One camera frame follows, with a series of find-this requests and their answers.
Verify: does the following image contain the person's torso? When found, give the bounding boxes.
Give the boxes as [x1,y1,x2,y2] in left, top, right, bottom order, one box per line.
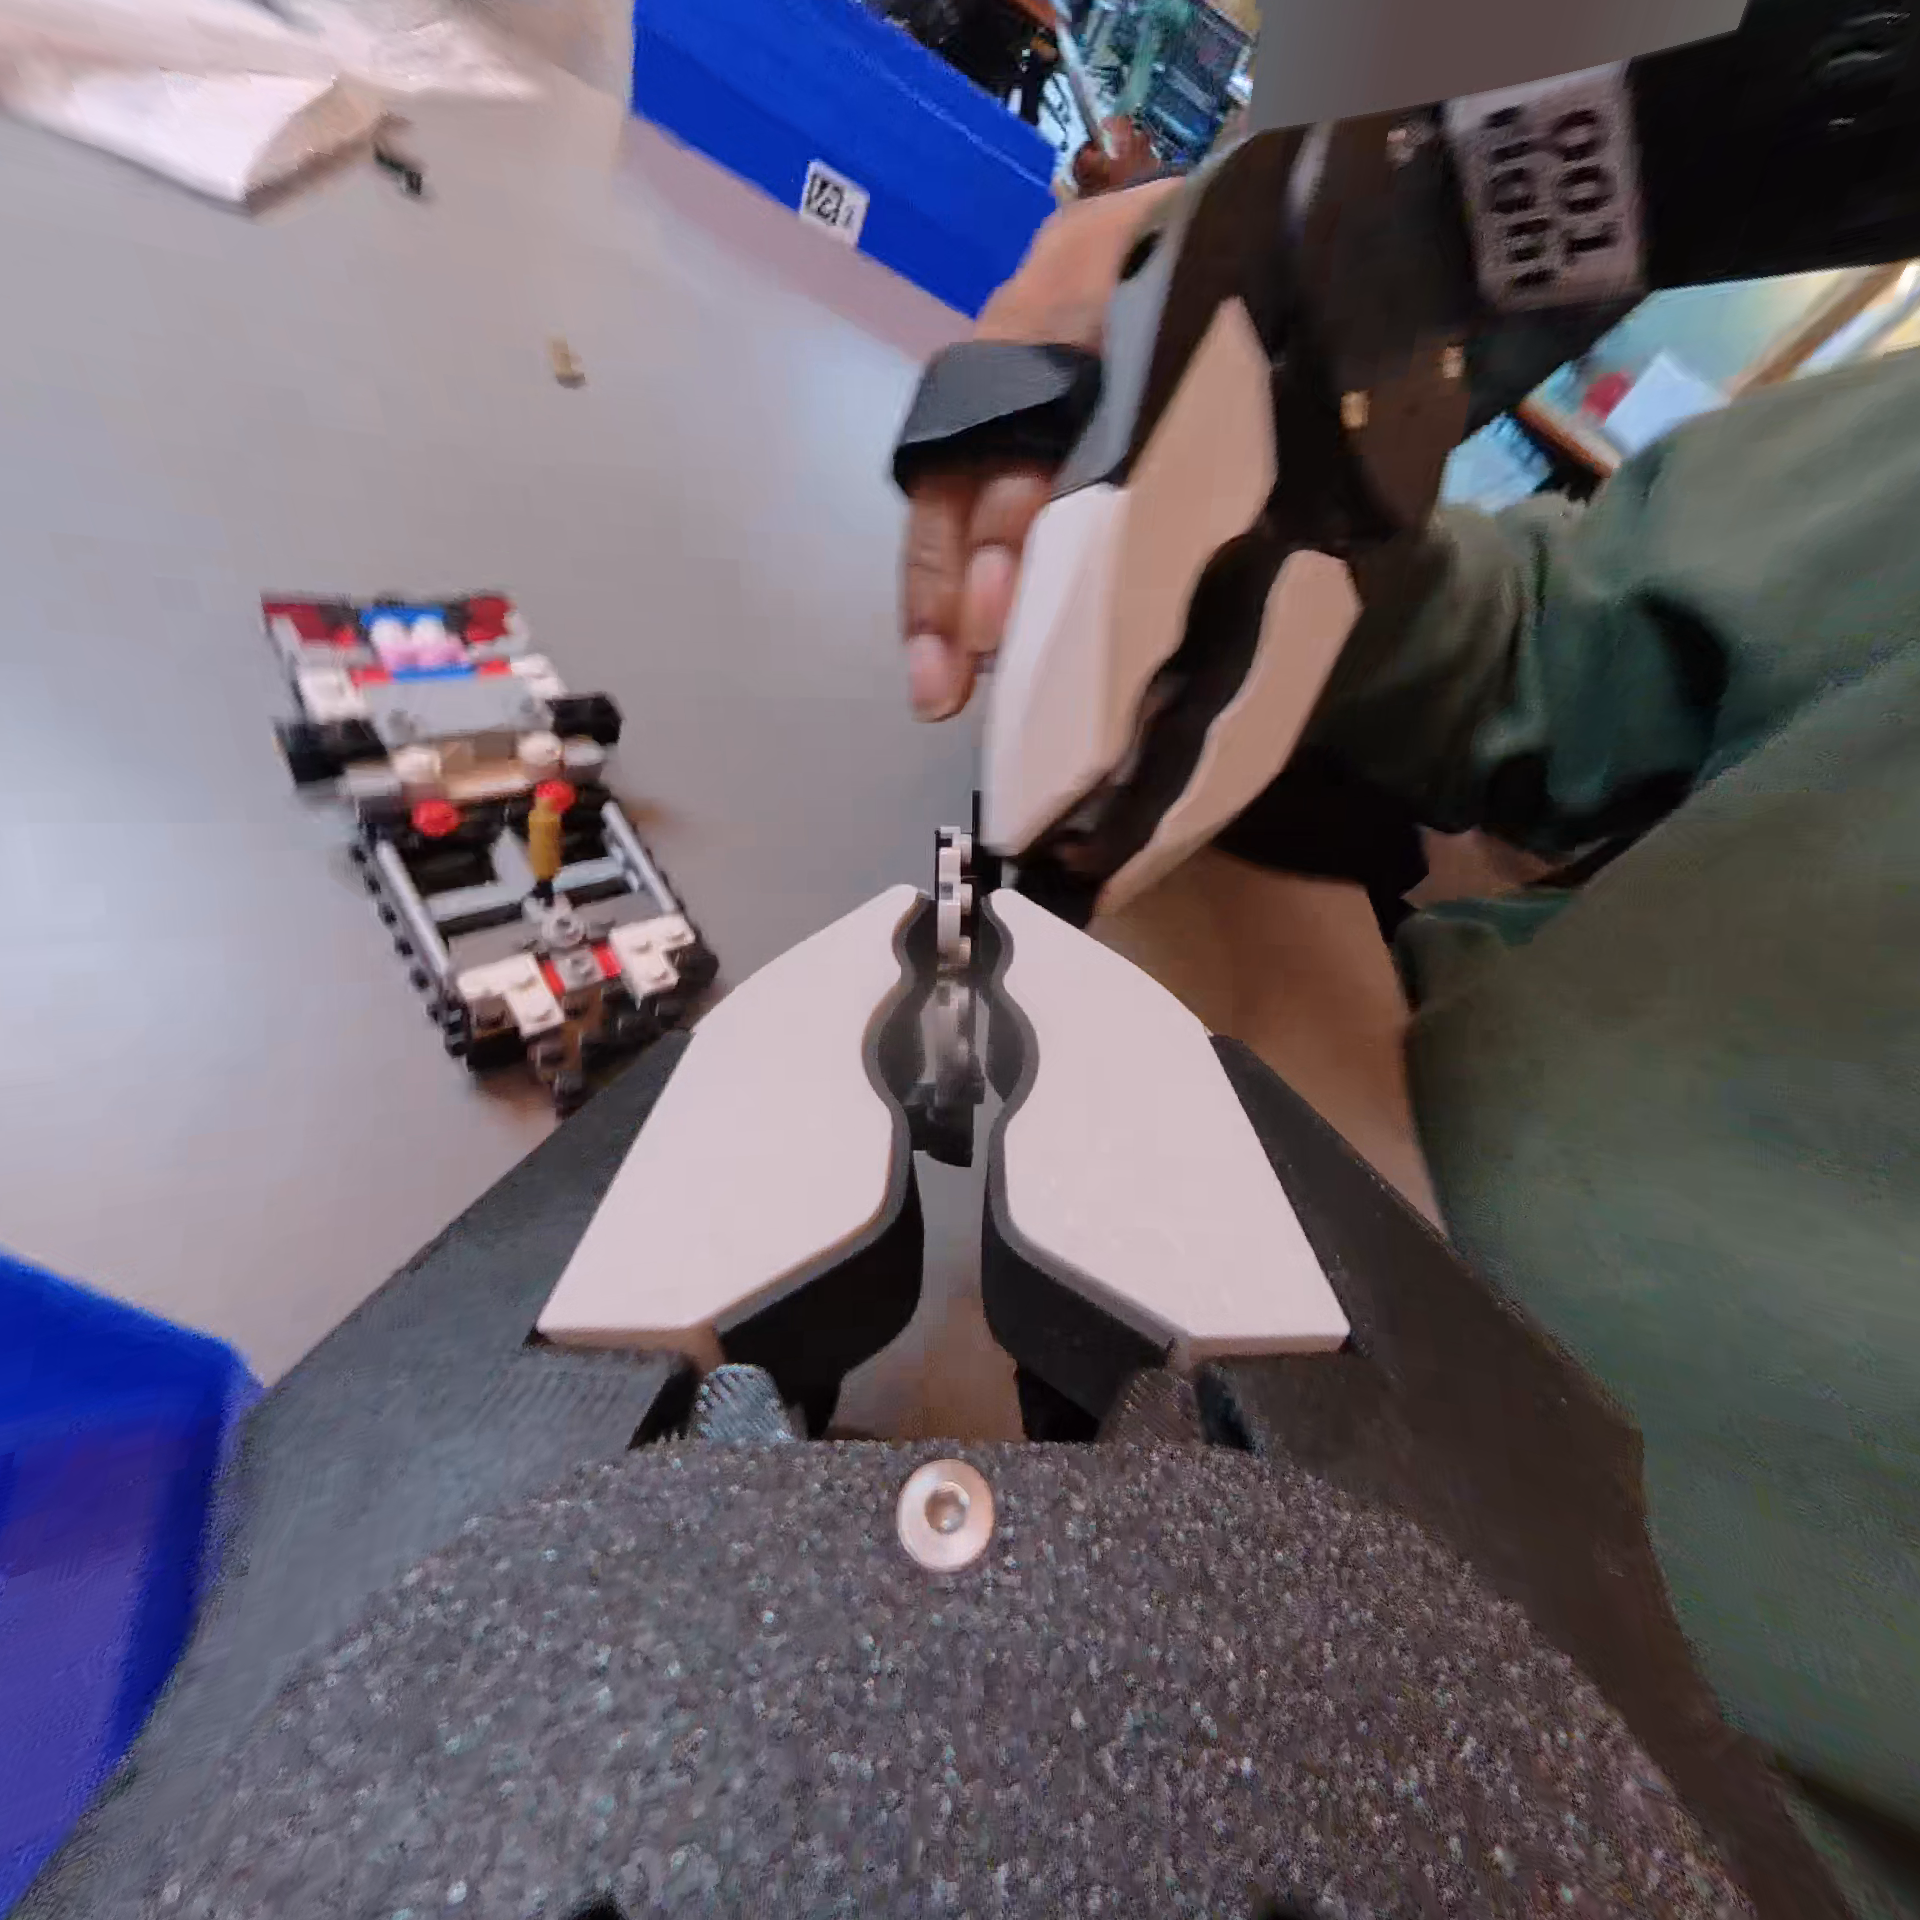
[1395,646,1920,1878]

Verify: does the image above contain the large blue plastic bin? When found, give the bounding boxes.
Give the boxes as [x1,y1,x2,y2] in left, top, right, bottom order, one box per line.
[0,1254,265,1893]

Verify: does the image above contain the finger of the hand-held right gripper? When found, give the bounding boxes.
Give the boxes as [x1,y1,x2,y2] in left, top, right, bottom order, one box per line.
[1086,551,1370,918]
[981,295,1286,865]

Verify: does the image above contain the white numbered paper bag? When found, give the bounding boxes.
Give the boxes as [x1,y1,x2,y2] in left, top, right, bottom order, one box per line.
[0,0,408,207]

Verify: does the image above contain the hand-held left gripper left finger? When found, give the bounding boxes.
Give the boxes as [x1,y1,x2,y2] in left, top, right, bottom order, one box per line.
[540,886,926,1358]

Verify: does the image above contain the brick car model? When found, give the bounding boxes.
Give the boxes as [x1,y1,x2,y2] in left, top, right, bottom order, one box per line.
[261,589,721,1118]

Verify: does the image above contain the person's right forearm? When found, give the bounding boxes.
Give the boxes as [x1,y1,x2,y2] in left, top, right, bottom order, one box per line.
[1319,360,1920,873]

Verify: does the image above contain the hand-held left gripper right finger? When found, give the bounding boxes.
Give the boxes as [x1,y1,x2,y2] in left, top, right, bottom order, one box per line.
[983,888,1357,1368]

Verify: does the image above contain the person's right hand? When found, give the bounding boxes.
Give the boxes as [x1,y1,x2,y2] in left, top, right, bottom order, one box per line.
[900,181,1187,727]

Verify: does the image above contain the black brick axle assembly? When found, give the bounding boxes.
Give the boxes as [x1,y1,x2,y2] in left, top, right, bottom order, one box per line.
[910,826,1007,1166]

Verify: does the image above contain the small blue bin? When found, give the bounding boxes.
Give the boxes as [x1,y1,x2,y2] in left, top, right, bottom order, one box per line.
[630,0,1058,318]

